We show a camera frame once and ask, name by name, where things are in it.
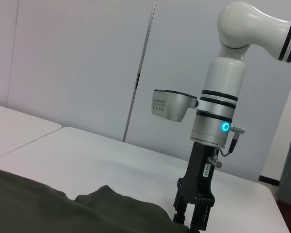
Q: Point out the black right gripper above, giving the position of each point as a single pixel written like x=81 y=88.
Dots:
x=198 y=170

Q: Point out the dark green printed t-shirt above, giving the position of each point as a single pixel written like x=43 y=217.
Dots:
x=63 y=213

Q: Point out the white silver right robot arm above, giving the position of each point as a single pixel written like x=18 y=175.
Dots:
x=223 y=80

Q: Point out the black skirting board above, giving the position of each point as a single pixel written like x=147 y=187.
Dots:
x=269 y=180

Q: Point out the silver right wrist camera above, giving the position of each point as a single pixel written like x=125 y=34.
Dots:
x=172 y=106

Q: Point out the black wall panel latch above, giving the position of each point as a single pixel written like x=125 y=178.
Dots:
x=137 y=80

